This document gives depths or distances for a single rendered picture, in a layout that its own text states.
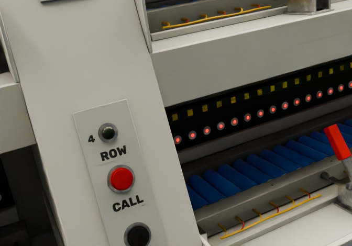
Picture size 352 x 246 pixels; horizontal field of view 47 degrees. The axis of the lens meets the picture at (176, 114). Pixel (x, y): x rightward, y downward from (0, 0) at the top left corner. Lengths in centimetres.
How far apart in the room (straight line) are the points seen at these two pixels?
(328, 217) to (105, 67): 26
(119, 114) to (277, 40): 16
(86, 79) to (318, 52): 22
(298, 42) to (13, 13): 24
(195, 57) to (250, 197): 16
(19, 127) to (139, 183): 9
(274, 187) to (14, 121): 26
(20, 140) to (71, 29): 8
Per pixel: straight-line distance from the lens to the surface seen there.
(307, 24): 39
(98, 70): 29
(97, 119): 29
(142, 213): 30
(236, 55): 34
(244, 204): 41
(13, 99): 29
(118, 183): 29
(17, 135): 30
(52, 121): 29
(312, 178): 46
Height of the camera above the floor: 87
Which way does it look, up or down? 2 degrees down
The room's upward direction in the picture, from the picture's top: 15 degrees counter-clockwise
